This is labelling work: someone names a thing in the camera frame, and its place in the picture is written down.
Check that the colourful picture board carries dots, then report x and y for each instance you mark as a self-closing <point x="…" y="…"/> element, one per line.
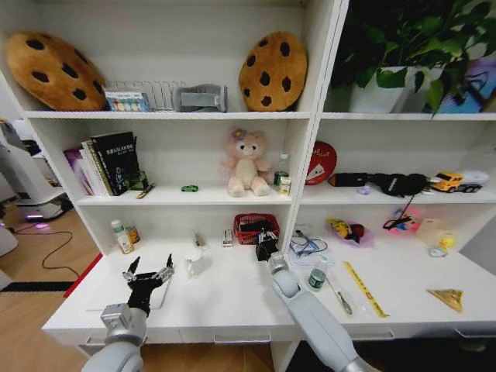
<point x="476" y="89"/>

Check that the black fabric bag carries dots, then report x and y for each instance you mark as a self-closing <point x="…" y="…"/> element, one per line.
<point x="399" y="184"/>

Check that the black items in basket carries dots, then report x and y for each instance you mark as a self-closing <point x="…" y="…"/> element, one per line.
<point x="252" y="226"/>

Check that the white grey machine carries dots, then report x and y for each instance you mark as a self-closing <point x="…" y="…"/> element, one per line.
<point x="27" y="178"/>

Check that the red ball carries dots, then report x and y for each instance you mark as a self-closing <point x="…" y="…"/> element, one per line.
<point x="358" y="229"/>

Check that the yellow plush toy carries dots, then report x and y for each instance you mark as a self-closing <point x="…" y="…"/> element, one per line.
<point x="339" y="228"/>

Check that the large round cookie pillow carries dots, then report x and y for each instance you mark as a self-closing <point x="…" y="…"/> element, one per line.
<point x="54" y="73"/>

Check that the small purple object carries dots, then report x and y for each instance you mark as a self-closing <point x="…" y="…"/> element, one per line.
<point x="364" y="190"/>

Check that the small water bottle green label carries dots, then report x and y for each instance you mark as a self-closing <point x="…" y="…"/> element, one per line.
<point x="317" y="277"/>

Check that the yellow black pen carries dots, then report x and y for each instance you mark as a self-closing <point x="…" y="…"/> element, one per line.
<point x="145" y="191"/>

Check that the clear small holder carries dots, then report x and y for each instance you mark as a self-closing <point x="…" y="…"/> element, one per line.
<point x="199" y="239"/>

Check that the small orange jar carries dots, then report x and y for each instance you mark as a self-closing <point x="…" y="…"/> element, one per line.
<point x="133" y="235"/>

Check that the black book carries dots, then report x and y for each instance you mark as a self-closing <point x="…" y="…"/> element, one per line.
<point x="116" y="162"/>

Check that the black rectangular case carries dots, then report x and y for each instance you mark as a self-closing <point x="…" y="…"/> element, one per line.
<point x="348" y="179"/>

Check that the pink plush toy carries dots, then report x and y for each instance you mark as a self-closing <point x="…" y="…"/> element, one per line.
<point x="246" y="166"/>

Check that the white plant pot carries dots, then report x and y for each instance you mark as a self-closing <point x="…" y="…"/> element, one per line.
<point x="377" y="95"/>

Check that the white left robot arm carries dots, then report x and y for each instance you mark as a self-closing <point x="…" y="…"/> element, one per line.
<point x="120" y="341"/>

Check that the spoon in clear wrapper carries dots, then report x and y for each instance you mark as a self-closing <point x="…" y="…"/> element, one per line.
<point x="341" y="296"/>

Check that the green leafy plant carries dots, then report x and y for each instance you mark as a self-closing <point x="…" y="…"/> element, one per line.
<point x="407" y="35"/>

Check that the pink cartoon toy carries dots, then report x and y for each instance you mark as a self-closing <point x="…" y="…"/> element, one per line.
<point x="408" y="222"/>

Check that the purple book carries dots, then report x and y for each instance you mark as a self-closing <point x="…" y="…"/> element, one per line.
<point x="76" y="170"/>

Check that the yellow rubber duck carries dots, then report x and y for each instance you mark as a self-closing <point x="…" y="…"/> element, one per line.
<point x="446" y="242"/>

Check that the purple bowl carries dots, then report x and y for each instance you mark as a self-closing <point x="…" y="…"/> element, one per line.
<point x="364" y="240"/>

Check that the gold triangular packet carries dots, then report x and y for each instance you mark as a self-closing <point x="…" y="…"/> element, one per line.
<point x="449" y="298"/>

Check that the red floor strip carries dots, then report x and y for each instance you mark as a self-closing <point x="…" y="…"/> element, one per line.
<point x="83" y="276"/>

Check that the white spiral book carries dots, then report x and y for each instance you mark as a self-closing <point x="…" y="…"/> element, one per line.
<point x="95" y="170"/>

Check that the small yellow white carton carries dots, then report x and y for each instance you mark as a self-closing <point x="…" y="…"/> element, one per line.
<point x="285" y="186"/>

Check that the yellow toy truck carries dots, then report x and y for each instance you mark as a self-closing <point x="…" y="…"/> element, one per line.
<point x="449" y="182"/>

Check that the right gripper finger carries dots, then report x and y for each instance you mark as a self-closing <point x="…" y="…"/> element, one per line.
<point x="273" y="236"/>
<point x="262" y="235"/>

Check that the green toy car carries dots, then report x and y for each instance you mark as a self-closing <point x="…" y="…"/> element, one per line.
<point x="190" y="188"/>

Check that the white paper sheets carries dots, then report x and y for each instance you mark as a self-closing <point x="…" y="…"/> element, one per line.
<point x="302" y="260"/>

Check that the clear plastic container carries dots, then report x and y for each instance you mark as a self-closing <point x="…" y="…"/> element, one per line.
<point x="432" y="230"/>

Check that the white shelf unit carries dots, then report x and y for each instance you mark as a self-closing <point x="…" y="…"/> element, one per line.
<point x="302" y="155"/>

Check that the white mug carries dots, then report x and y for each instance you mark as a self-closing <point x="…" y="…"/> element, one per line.
<point x="195" y="263"/>

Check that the red plastic basket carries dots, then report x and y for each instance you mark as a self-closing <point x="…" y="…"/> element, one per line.
<point x="244" y="236"/>

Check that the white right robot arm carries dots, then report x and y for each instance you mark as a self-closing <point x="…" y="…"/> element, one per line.
<point x="310" y="321"/>

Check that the red round tin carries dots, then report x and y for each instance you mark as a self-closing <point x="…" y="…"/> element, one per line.
<point x="321" y="162"/>

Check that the oval cookie pillow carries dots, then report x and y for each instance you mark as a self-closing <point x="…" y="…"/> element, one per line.
<point x="273" y="73"/>

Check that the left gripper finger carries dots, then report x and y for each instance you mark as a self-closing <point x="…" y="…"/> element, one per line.
<point x="133" y="267"/>
<point x="167" y="270"/>

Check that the grey fabric pouch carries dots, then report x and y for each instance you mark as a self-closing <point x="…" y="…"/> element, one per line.
<point x="199" y="98"/>

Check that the pale box with coloured dots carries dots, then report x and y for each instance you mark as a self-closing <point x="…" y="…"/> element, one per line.
<point x="126" y="101"/>

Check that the clear bottle with green label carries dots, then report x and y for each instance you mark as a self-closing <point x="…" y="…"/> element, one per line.
<point x="281" y="170"/>

